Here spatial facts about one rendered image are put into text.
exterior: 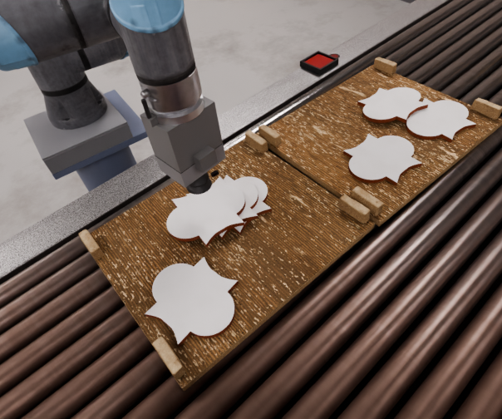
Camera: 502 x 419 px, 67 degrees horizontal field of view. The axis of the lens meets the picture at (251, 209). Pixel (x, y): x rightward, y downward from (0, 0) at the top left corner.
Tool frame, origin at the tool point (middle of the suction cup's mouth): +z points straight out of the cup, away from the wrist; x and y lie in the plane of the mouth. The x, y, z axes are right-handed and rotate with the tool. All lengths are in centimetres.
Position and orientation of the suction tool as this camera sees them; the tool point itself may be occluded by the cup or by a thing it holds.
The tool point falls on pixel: (199, 184)
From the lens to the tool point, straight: 63.6
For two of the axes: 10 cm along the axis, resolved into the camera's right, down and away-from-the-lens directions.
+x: -7.2, -4.8, 5.0
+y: 6.9, -5.9, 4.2
